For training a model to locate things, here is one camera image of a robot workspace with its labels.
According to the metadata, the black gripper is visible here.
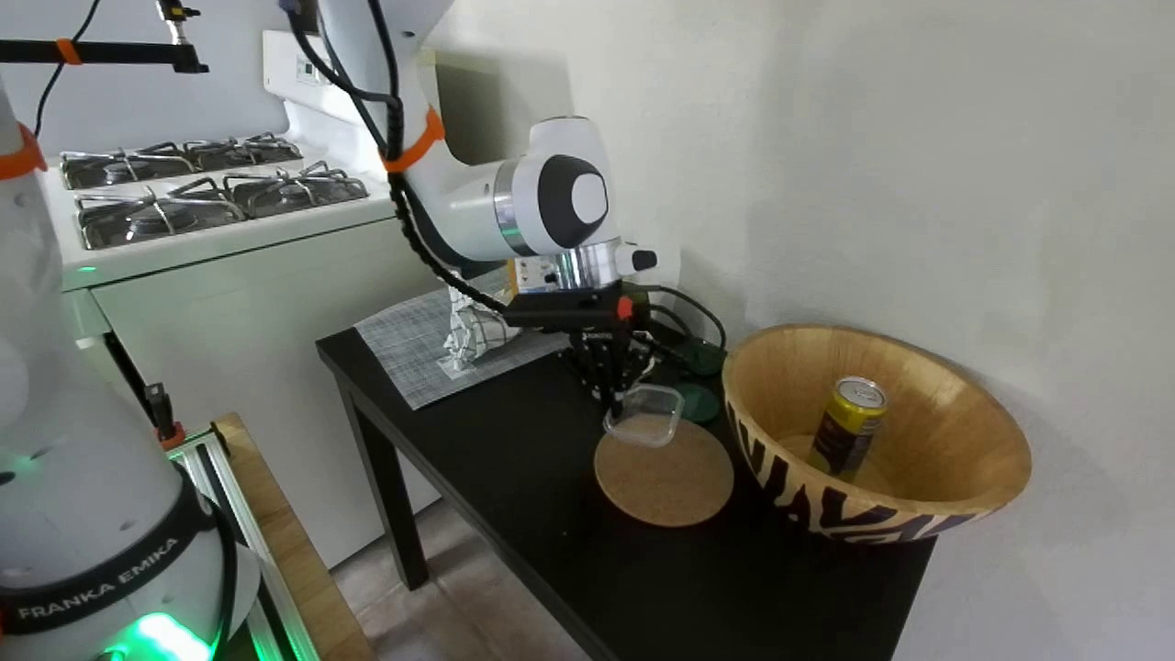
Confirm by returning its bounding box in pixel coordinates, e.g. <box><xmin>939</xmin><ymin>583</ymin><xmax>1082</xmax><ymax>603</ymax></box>
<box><xmin>568</xmin><ymin>318</ymin><xmax>652</xmax><ymax>408</ymax></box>

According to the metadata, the white Franka Emika robot base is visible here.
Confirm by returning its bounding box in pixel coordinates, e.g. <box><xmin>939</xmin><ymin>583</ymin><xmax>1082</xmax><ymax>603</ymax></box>
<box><xmin>0</xmin><ymin>83</ymin><xmax>267</xmax><ymax>661</ymax></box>

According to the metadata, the large wooden patterned bowl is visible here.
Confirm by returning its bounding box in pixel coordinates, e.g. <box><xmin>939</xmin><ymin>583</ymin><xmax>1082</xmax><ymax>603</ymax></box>
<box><xmin>720</xmin><ymin>318</ymin><xmax>1035</xmax><ymax>548</ymax></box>

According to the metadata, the green round lid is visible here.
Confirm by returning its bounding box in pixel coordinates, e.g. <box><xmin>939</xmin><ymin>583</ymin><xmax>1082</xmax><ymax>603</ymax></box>
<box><xmin>678</xmin><ymin>383</ymin><xmax>726</xmax><ymax>427</ymax></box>

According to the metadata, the round cork mat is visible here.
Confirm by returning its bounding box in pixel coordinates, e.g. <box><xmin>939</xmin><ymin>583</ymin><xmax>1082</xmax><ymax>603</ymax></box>
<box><xmin>590</xmin><ymin>415</ymin><xmax>739</xmax><ymax>531</ymax></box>

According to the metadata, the black table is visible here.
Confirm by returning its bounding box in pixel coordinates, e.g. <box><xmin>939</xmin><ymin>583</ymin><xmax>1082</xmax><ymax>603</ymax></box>
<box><xmin>313</xmin><ymin>318</ymin><xmax>939</xmax><ymax>661</ymax></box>

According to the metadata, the white checked dish cloth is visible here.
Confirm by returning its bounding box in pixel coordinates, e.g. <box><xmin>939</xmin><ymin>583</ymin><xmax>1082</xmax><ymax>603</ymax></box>
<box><xmin>432</xmin><ymin>288</ymin><xmax>525</xmax><ymax>383</ymax></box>

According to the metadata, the grey checked placemat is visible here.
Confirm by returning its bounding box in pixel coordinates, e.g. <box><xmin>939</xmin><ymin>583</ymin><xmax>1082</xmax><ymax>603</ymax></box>
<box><xmin>351</xmin><ymin>285</ymin><xmax>573</xmax><ymax>410</ymax></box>

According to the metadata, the wooden plank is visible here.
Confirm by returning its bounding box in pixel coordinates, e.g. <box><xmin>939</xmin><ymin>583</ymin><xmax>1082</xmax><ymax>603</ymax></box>
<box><xmin>213</xmin><ymin>410</ymin><xmax>377</xmax><ymax>661</ymax></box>

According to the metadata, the white stove cabinet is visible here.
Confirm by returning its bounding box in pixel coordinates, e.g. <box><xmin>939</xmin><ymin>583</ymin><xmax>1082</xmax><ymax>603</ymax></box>
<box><xmin>40</xmin><ymin>123</ymin><xmax>453</xmax><ymax>572</ymax></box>

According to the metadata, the black stove grate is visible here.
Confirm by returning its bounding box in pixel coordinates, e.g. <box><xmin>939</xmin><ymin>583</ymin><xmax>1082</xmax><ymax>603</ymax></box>
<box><xmin>57</xmin><ymin>128</ymin><xmax>306</xmax><ymax>194</ymax></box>
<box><xmin>75</xmin><ymin>161</ymin><xmax>370</xmax><ymax>254</ymax></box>

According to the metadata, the black bar with orange tape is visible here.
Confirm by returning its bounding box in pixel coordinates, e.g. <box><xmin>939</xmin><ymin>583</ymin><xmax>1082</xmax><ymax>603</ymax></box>
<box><xmin>0</xmin><ymin>31</ymin><xmax>213</xmax><ymax>77</ymax></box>

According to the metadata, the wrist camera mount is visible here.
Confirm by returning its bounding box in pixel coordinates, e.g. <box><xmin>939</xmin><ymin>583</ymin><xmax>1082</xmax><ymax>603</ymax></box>
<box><xmin>502</xmin><ymin>249</ymin><xmax>663</xmax><ymax>330</ymax></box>

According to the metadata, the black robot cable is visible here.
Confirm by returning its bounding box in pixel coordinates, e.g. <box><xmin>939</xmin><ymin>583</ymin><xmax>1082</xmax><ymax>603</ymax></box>
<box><xmin>286</xmin><ymin>0</ymin><xmax>525</xmax><ymax>324</ymax></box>

